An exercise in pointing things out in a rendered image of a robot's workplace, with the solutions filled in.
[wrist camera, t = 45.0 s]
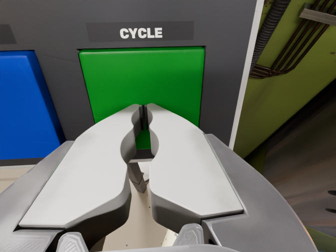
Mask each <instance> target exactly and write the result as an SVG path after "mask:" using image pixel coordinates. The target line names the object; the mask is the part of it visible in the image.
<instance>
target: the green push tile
mask: <svg viewBox="0 0 336 252"><path fill-rule="evenodd" d="M79 59H80V63H81V67H82V71H83V76H84V80H85V84H86V88H87V92H88V96H89V100H90V105H91V109H92V113H93V117H94V121H95V124H97V123H99V122H100V121H102V120H104V119H106V118H108V117H110V116H112V115H113V114H115V113H117V112H119V111H121V110H123V109H125V108H127V107H129V106H131V105H133V104H138V105H143V106H145V105H147V104H150V103H153V104H156V105H158V106H160V107H162V108H164V109H166V110H168V111H170V112H172V113H174V114H176V115H178V116H180V117H182V118H184V119H186V120H188V121H189V122H191V123H192V124H193V125H195V126H196V127H198V128H199V120H200V108H201V96H202V84H203V73H204V61H205V50H204V48H203V47H202V46H161V47H121V48H84V49H82V50H81V51H80V52H79ZM135 145H136V150H144V149H151V137H150V132H149V130H146V119H145V123H144V130H141V132H140V133H139V134H138V135H137V136H136V138H135Z"/></svg>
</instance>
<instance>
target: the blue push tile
mask: <svg viewBox="0 0 336 252"><path fill-rule="evenodd" d="M64 142H66V138H65V135H64V132H63V130H62V127H61V124H60V121H59V118H58V115H57V113H56V110H55V107H54V104H53V101H52V98H51V96H50V93H49V90H48V87H47V84H46V81H45V79H44V76H43V73H42V70H41V67H40V64H39V61H38V59H37V56H36V53H35V50H0V160H10V159H30V158H45V157H47V156H48V155H49V154H50V153H52V152H53V151H54V150H55V149H57V148H58V147H59V146H61V145H62V144H63V143H64Z"/></svg>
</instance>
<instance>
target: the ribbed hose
mask: <svg viewBox="0 0 336 252"><path fill-rule="evenodd" d="M290 2H291V0H274V1H273V3H272V5H271V7H270V9H269V12H268V13H267V15H266V18H265V20H264V21H263V24H262V26H261V28H260V30H259V32H258V34H257V36H256V41H255V46H254V51H253V55H252V60H251V65H250V70H249V75H250V74H251V72H252V70H253V68H254V66H255V64H256V63H257V61H258V59H259V58H260V56H261V54H262V52H263V50H264V48H265V46H266V45H267V43H268V41H269V39H270V37H271V36H272V34H273V32H274V31H275V29H276V27H277V25H278V24H279V21H280V20H281V18H282V16H283V15H284V12H285V11H286V9H287V7H288V6H289V3H290ZM249 75H248V76H249Z"/></svg>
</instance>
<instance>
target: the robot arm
mask: <svg viewBox="0 0 336 252"><path fill-rule="evenodd" d="M145 124H146V130H149V132H150V143H151V153H152V154H153V155H154V156H155V157H154V159H153V160H152V161H151V163H150V164H149V188H150V199H151V210H152V217H153V219H154V220H155V221H156V222H157V223H158V224H160V225H162V226H164V227H165V228H167V229H169V230H171V231H173V232H175V233H177V234H178V236H177V238H176V240H175V241H174V243H173V245H172V246H163V247H150V248H137V249H124V250H111V251H102V250H103V246H104V243H105V239H106V236H107V235H109V234H110V233H112V232H113V231H115V230H117V229H118V228H120V227H121V226H123V225H124V224H125V223H126V222H127V220H128V218H129V214H130V207H131V200H132V192H131V186H130V180H129V174H128V168H127V165H128V163H129V162H130V160H131V159H132V158H133V157H134V156H135V154H136V153H137V150H136V142H135V139H136V137H137V135H138V134H139V133H140V132H141V131H143V130H144V126H145ZM0 252H319V251H318V249H317V248H316V246H315V244H314V242H313V240H312V238H311V236H310V235H309V233H308V231H307V230H306V228H305V226H304V225H303V223H302V222H301V220H300V219H299V217H298V216H297V214H296V213H295V212H294V210H293V209H292V208H291V206H290V205H289V204H288V202H287V201H286V200H285V199H284V197H283V196H282V195H281V194H280V193H279V192H278V191H277V189H276V188H275V187H274V186H273V185H272V184H271V183H270V182H269V181H268V180H267V179H266V178H265V177H264V176H262V175H261V174H260V173H259V172H258V171H257V170H256V169H254V168H253V167H252V166H251V165H249V164H248V163H247V162H246V161H245V160H243V159H242V158H241V157H240V156H239V155H237V154H236V153H235V152H234V151H233V150H231V149H230V148H229V147H228V146H226V145H225V144H224V143H223V142H222V141H220V140H219V139H218V138H217V137H216V136H214V135H213V134H212V133H211V134H205V133H204V132H203V131H201V130H200V129H199V128H198V127H197V126H195V125H194V124H192V123H191V122H189V121H188V120H186V119H184V118H183V117H181V116H179V115H177V114H175V113H173V112H171V111H169V110H167V109H164V108H162V107H160V106H158V105H156V104H154V103H149V104H146V105H139V104H132V105H130V106H128V107H126V108H124V109H123V110H121V111H119V112H117V113H115V114H113V115H111V116H109V117H107V118H105V119H103V120H102V121H100V122H98V123H97V124H95V125H93V126H92V127H90V128H89V129H88V130H86V131H85V132H84V133H82V134H81V135H80V136H79V137H78V138H77V139H76V140H75V141H65V142H64V143H63V144H62V145H60V146H59V147H58V148H57V149H55V150H54V151H53V152H52V153H50V154H49V155H48V156H46V157H45V158H44V159H43V160H41V161H40V162H39V163H38V164H36V165H35V166H34V167H33V168H31V169H30V170H29V171H27V172H26V173H25V174H24V175H22V176H21V177H20V178H19V179H17V180H16V181H15V182H14V183H12V184H11V185H10V186H9V187H7V188H6V189H5V190H4V191H3V192H1V193H0Z"/></svg>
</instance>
